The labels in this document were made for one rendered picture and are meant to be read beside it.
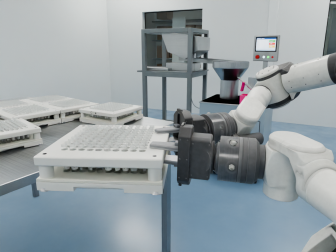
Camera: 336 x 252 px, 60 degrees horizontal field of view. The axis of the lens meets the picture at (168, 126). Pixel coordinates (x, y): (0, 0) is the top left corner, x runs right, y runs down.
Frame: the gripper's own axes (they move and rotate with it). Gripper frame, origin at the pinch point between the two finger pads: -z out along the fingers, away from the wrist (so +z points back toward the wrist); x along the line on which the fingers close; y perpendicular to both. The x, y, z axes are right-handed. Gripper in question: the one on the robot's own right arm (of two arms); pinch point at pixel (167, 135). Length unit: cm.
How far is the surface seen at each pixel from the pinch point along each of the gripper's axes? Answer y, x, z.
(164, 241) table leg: 72, 90, 38
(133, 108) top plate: 84, 11, 24
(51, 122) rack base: 96, 17, -17
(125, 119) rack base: 80, 16, 17
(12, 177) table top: 35, 19, -35
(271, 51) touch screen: 149, -19, 190
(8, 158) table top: 53, 19, -36
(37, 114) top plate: 93, 12, -23
